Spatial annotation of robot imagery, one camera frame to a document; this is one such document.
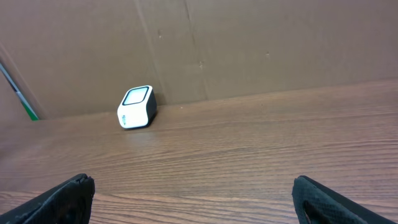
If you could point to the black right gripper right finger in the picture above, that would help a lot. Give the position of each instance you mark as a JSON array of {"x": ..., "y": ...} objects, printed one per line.
[{"x": 316, "y": 204}]

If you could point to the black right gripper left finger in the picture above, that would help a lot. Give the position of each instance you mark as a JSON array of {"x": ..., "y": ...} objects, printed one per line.
[{"x": 69, "y": 202}]

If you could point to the white barcode scanner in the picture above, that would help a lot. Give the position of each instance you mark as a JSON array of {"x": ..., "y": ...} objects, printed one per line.
[{"x": 137, "y": 108}]

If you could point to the dark mesh basket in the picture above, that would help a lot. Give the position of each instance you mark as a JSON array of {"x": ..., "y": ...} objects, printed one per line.
[{"x": 33, "y": 116}]

